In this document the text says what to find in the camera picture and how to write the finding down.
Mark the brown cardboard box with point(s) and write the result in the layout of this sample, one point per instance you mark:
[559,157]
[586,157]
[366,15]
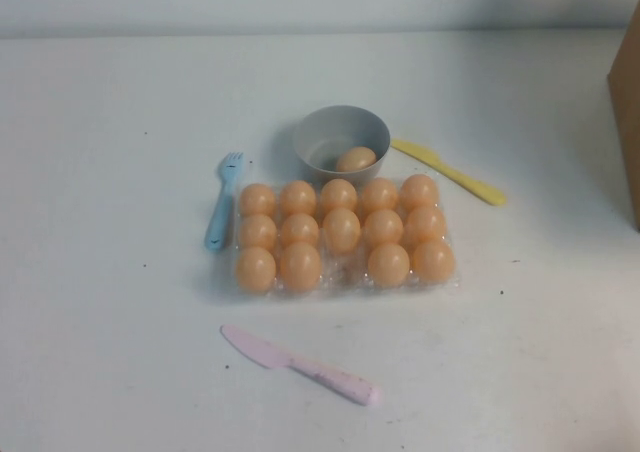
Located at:
[627,122]

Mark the yellow plastic knife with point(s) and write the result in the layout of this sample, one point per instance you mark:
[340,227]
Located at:
[450,172]

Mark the clear plastic egg tray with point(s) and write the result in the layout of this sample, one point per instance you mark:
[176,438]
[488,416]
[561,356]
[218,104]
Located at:
[345,277]

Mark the orange plastic egg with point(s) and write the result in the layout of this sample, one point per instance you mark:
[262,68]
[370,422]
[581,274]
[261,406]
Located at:
[434,260]
[426,224]
[379,195]
[300,268]
[297,198]
[383,227]
[420,192]
[342,229]
[257,199]
[356,159]
[389,265]
[255,269]
[338,196]
[299,230]
[257,232]

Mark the grey round bowl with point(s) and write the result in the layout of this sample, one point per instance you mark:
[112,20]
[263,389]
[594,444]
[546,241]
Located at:
[330,132]

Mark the pink plastic knife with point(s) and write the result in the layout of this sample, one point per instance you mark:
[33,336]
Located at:
[300,364]

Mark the light blue plastic fork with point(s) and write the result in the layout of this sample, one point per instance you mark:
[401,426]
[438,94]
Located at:
[218,222]

